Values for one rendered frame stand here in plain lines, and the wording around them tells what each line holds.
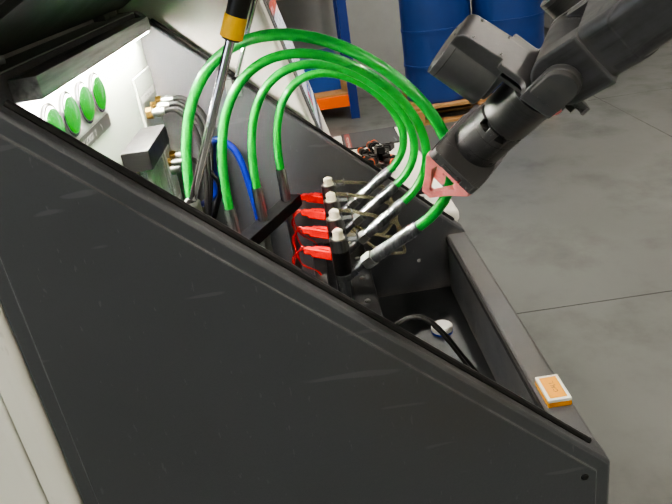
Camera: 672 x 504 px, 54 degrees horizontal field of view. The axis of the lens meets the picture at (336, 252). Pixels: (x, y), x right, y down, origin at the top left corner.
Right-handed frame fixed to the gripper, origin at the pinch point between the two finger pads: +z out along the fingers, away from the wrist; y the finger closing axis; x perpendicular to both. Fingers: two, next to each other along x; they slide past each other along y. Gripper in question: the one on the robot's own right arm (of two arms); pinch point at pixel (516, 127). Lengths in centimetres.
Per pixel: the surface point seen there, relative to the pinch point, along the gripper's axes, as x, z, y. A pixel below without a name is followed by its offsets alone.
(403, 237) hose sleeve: 24.9, 15.2, 6.7
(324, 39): 23.5, 2.8, 29.5
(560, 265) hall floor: -184, 64, -108
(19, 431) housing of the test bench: 57, 44, 29
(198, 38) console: -15, 27, 49
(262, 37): 22.3, 7.7, 35.4
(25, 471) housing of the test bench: 57, 49, 26
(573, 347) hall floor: -118, 66, -106
